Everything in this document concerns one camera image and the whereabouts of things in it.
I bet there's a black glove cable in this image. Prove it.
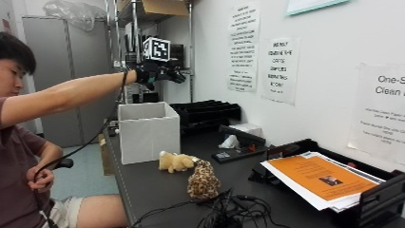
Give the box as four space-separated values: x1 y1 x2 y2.
32 66 131 203

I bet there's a white marker cube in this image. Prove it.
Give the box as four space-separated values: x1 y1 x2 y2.
142 36 172 63

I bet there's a the person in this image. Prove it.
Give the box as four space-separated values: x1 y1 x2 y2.
0 31 130 228

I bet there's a black file organizer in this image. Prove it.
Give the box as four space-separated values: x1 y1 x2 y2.
168 99 243 137

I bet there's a metal shelf rack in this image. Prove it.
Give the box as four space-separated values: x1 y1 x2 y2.
104 0 196 104

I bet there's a white fabric storage box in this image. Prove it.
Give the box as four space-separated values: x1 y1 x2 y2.
116 101 183 166

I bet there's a cardboard box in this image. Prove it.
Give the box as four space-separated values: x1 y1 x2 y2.
116 0 191 17

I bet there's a small white box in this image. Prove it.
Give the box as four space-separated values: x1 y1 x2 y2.
229 123 267 140

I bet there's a crumpled white tissue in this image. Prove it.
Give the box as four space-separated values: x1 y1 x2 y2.
217 134 241 150

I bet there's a grey metal cabinet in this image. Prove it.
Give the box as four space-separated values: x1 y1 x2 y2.
22 15 122 148

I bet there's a tan soft toy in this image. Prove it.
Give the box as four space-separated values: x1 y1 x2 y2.
158 150 198 175

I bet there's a clear plastic bag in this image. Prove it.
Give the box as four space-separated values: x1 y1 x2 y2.
42 0 108 32

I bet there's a leopard spotted soft toy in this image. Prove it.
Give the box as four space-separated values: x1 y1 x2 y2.
187 157 223 200

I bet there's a teal framed board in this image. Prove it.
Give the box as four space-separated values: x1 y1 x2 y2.
287 0 352 17

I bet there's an orange paper sheet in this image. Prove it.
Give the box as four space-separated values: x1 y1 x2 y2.
267 154 380 202

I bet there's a stack of white papers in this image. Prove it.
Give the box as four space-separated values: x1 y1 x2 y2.
260 151 388 213

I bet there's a black paper tray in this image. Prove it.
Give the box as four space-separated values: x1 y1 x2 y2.
247 138 405 228

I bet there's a black round handle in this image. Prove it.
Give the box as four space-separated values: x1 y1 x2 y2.
54 158 76 170

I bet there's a tall white wall notice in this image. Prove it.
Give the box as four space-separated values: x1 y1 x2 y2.
227 2 263 94

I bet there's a short white wall notice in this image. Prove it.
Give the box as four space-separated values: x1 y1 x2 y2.
260 37 301 106

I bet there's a tangle of black cables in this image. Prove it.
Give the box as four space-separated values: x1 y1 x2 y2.
130 187 293 228

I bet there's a large white wall notice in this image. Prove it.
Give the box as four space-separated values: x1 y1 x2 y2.
347 62 405 166

